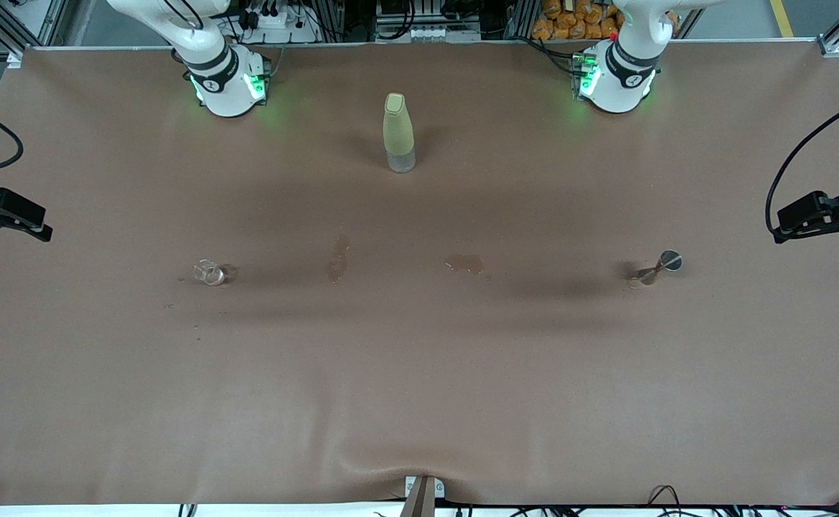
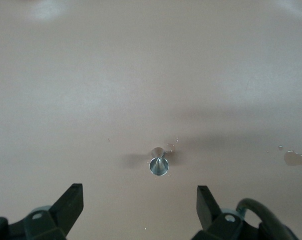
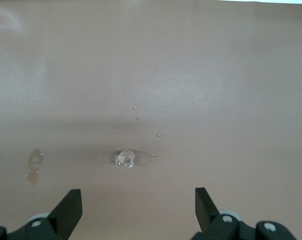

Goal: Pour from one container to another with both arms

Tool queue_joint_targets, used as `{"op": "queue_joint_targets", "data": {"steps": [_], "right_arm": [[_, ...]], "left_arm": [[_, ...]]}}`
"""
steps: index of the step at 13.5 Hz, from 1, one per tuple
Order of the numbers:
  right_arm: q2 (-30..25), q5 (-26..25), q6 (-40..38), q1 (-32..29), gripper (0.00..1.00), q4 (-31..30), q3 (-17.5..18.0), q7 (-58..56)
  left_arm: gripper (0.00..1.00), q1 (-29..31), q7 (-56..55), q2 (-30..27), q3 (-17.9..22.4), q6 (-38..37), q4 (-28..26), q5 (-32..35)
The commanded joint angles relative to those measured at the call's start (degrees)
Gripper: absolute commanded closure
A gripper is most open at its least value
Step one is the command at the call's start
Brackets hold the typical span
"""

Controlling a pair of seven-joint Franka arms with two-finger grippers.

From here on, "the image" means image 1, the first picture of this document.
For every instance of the steel double jigger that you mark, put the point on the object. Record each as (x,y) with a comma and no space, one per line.
(670,261)

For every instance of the small clear glass cup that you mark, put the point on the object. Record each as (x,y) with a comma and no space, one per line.
(211,274)

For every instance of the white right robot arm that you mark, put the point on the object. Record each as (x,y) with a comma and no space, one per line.
(225,93)

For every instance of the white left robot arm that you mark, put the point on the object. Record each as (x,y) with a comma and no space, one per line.
(620,86)

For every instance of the elongated liquid puddle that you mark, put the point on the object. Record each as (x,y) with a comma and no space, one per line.
(338,262)

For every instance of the pile of orange bags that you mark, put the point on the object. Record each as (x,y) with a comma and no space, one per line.
(570,21)

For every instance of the white power strip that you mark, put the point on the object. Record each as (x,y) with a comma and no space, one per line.
(279,21)

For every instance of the wide liquid puddle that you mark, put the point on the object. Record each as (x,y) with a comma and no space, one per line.
(466,264)

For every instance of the yellow-green frosted bottle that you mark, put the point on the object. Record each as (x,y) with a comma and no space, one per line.
(397,129)

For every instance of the brown table mat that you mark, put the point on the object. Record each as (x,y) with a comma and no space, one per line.
(419,359)

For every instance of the white terminal strip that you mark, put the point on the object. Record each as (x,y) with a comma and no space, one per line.
(441,34)

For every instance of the metal clamp bracket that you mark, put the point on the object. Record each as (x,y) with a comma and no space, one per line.
(423,492)

